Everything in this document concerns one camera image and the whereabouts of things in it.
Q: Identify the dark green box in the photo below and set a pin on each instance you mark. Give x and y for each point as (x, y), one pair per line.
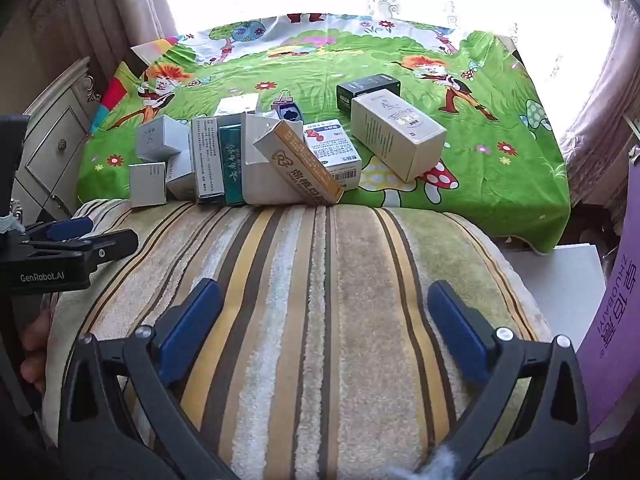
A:
(367, 87)

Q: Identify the teal labelled box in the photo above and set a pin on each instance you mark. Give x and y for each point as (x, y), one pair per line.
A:
(231, 165)

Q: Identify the person's left hand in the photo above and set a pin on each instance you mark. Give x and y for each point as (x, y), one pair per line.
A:
(34, 355)

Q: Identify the white box with text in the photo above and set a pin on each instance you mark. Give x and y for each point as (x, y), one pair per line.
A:
(206, 160)

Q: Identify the purple paper bag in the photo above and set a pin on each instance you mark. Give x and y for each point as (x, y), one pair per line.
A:
(615, 335)

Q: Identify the pink binder clip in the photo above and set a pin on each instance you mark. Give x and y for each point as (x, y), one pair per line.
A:
(276, 106)

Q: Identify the striped plush towel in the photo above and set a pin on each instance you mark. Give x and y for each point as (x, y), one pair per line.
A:
(310, 310)

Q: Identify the large white box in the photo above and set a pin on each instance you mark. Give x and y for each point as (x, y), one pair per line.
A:
(257, 180)

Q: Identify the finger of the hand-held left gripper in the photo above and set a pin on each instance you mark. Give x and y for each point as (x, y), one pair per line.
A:
(110, 247)
(70, 229)

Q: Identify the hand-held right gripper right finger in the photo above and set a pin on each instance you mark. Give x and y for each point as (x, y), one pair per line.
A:
(460, 330)

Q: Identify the grey fluff tuft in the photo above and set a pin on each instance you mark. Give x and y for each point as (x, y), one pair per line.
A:
(435, 462)

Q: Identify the small white box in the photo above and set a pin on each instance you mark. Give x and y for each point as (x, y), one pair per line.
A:
(147, 185)

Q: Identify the white carton box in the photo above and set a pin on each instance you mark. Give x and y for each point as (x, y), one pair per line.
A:
(179, 177)

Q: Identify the grey-white cube box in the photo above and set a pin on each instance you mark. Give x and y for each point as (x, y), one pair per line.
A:
(160, 137)

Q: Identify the white blue red medicine box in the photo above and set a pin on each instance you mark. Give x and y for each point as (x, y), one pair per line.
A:
(332, 155)

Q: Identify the white carved cabinet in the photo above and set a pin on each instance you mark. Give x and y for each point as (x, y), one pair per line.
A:
(55, 150)

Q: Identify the large beige box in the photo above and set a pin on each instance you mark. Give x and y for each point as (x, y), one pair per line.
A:
(400, 132)

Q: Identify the green cartoon printed tablecloth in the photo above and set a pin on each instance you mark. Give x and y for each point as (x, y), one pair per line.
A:
(300, 60)

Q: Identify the taupe drape curtain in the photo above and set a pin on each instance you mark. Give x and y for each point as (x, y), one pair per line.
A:
(600, 110)
(110, 10)

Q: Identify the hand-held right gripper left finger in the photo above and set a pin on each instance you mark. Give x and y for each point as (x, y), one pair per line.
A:
(192, 330)

